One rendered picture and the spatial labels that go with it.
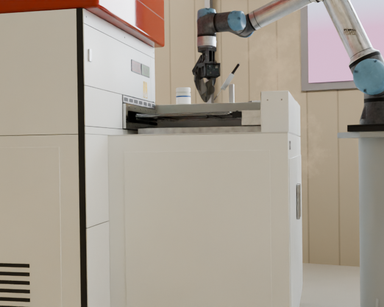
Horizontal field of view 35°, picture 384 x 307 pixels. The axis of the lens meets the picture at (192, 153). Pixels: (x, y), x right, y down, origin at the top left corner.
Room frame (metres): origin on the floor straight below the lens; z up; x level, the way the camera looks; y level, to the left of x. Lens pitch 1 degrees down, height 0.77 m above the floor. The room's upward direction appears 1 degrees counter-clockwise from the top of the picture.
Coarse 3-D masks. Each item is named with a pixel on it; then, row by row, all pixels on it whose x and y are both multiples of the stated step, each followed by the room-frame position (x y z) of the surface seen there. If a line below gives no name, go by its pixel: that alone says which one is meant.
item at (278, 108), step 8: (264, 96) 2.08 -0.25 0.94; (272, 96) 2.07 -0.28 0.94; (280, 96) 2.06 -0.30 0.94; (288, 96) 2.06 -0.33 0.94; (264, 104) 2.08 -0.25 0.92; (272, 104) 2.07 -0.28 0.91; (280, 104) 2.06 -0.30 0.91; (288, 104) 2.06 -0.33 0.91; (296, 104) 2.59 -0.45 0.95; (264, 112) 2.08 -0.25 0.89; (272, 112) 2.07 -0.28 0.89; (280, 112) 2.06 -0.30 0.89; (288, 112) 2.06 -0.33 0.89; (296, 112) 2.58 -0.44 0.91; (264, 120) 2.08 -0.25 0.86; (272, 120) 2.07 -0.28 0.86; (280, 120) 2.06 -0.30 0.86; (288, 120) 2.06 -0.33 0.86; (296, 120) 2.57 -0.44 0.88; (264, 128) 2.08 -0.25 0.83; (272, 128) 2.07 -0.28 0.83; (280, 128) 2.06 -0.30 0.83; (288, 128) 2.06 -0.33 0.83; (296, 128) 2.56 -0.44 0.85
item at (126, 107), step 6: (126, 108) 2.30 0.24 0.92; (132, 108) 2.37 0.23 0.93; (138, 108) 2.45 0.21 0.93; (144, 108) 2.53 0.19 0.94; (150, 108) 2.61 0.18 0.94; (126, 114) 2.30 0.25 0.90; (126, 120) 2.30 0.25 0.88; (156, 120) 2.72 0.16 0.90; (126, 126) 2.30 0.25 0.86; (132, 126) 2.37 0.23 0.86; (138, 126) 2.45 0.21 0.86; (144, 126) 2.53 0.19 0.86; (150, 126) 2.61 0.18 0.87; (156, 126) 2.70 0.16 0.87
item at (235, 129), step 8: (152, 128) 2.38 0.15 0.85; (160, 128) 2.37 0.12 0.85; (168, 128) 2.37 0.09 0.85; (176, 128) 2.36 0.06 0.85; (184, 128) 2.35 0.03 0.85; (192, 128) 2.35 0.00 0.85; (200, 128) 2.34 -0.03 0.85; (208, 128) 2.33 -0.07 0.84; (216, 128) 2.32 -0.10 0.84; (224, 128) 2.32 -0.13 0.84; (232, 128) 2.31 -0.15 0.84; (240, 128) 2.31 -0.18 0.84; (248, 128) 2.30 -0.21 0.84; (256, 128) 2.29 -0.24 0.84
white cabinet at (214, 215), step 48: (144, 144) 2.11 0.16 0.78; (192, 144) 2.07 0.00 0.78; (240, 144) 2.03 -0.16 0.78; (288, 144) 2.02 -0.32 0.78; (144, 192) 2.10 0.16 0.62; (192, 192) 2.07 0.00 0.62; (240, 192) 2.03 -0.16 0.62; (288, 192) 2.00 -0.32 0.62; (144, 240) 2.10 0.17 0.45; (192, 240) 2.07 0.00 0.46; (240, 240) 2.03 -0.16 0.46; (288, 240) 2.00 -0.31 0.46; (144, 288) 2.10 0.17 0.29; (192, 288) 2.07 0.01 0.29; (240, 288) 2.03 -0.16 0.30; (288, 288) 2.00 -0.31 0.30
